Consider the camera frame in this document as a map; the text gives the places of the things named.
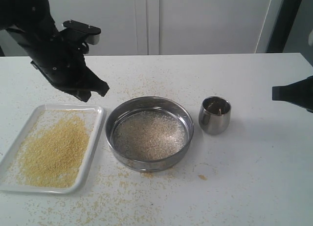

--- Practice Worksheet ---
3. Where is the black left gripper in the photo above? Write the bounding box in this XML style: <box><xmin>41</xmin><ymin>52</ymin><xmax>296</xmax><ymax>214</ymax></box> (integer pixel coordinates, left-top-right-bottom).
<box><xmin>30</xmin><ymin>30</ymin><xmax>110</xmax><ymax>102</ymax></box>

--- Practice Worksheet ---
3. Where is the round steel mesh sieve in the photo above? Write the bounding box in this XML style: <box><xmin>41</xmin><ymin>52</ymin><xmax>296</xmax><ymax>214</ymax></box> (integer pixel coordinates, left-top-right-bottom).
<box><xmin>104</xmin><ymin>96</ymin><xmax>194</xmax><ymax>172</ymax></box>

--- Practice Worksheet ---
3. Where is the stainless steel cup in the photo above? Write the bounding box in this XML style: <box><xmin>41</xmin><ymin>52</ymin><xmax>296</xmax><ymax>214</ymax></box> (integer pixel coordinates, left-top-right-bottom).
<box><xmin>198</xmin><ymin>96</ymin><xmax>231</xmax><ymax>136</ymax></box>

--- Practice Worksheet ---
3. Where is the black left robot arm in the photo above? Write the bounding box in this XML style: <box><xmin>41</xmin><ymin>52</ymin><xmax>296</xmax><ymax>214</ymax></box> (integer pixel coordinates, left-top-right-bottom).
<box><xmin>0</xmin><ymin>0</ymin><xmax>109</xmax><ymax>102</ymax></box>

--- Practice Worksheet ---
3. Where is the white chair part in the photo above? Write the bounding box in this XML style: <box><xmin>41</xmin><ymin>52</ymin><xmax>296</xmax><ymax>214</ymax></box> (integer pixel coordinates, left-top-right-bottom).
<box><xmin>308</xmin><ymin>30</ymin><xmax>313</xmax><ymax>46</ymax></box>

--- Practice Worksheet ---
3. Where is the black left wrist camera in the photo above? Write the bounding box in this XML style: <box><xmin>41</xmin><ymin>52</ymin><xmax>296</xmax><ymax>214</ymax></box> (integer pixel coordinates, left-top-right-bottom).
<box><xmin>61</xmin><ymin>20</ymin><xmax>101</xmax><ymax>54</ymax></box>

